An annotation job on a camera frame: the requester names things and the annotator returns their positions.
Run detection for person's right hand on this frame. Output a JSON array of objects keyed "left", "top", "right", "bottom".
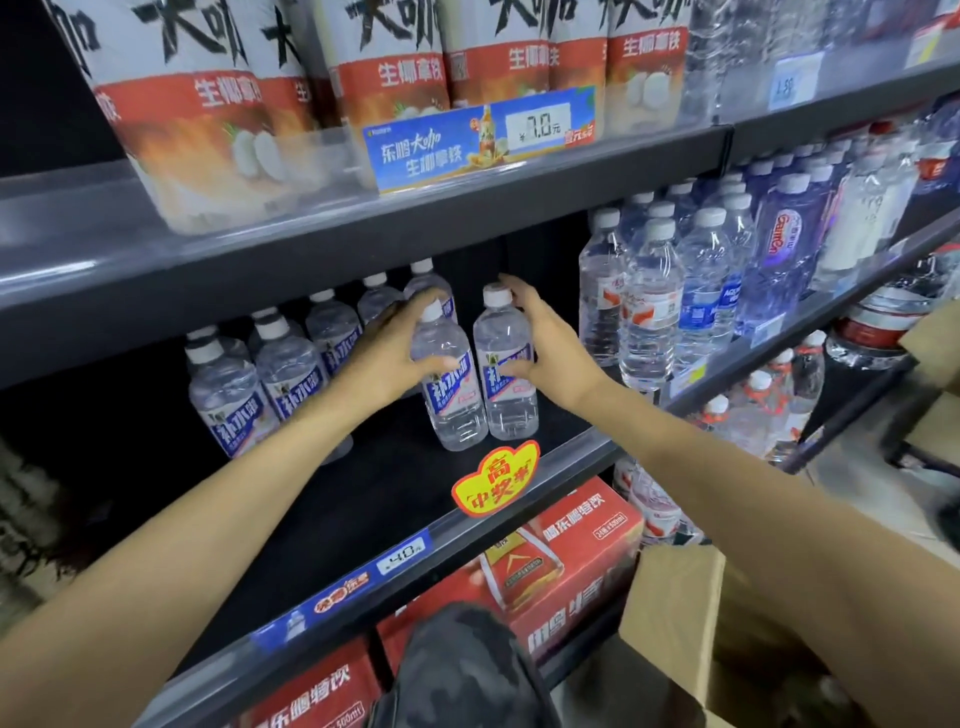
[{"left": 498, "top": 273, "right": 613, "bottom": 415}]

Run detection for person's left hand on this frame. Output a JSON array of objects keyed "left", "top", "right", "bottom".
[{"left": 329, "top": 288, "right": 460, "bottom": 412}]

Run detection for row of blue-label water bottles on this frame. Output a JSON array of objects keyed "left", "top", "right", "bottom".
[{"left": 183, "top": 257, "right": 460, "bottom": 466}]

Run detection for brown cardboard box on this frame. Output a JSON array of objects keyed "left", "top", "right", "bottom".
[{"left": 616, "top": 543, "right": 879, "bottom": 728}]

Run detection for person's right forearm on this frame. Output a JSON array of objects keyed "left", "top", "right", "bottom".
[{"left": 575, "top": 374, "right": 960, "bottom": 728}]

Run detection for person's left forearm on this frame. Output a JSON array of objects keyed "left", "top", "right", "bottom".
[{"left": 0, "top": 374, "right": 376, "bottom": 728}]

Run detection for rows of small clear water bottles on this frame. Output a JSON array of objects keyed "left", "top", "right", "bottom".
[{"left": 577, "top": 97, "right": 960, "bottom": 395}]

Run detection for blue price banner label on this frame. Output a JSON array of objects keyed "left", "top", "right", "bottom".
[{"left": 361, "top": 83, "right": 599, "bottom": 196}]

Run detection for blue yellow price tag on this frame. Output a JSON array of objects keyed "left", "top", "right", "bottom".
[{"left": 667, "top": 356, "right": 712, "bottom": 400}]

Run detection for yellow red promo sticker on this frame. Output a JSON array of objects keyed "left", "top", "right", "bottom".
[{"left": 450, "top": 439, "right": 543, "bottom": 520}]

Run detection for red drink carton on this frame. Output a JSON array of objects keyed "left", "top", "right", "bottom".
[
  {"left": 374, "top": 476, "right": 646, "bottom": 680},
  {"left": 228, "top": 635, "right": 385, "bottom": 728}
]

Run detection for white blue price tag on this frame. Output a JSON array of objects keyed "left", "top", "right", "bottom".
[{"left": 748, "top": 311, "right": 789, "bottom": 349}]

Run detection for row of white coffee drink bottles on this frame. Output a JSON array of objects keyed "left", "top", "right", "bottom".
[{"left": 41, "top": 0, "right": 695, "bottom": 238}]

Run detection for brown carton black edge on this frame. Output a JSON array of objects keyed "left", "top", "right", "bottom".
[{"left": 896, "top": 299, "right": 960, "bottom": 470}]

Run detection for row of large handled water bottles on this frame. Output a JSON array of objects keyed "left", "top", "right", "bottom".
[{"left": 611, "top": 329, "right": 830, "bottom": 549}]

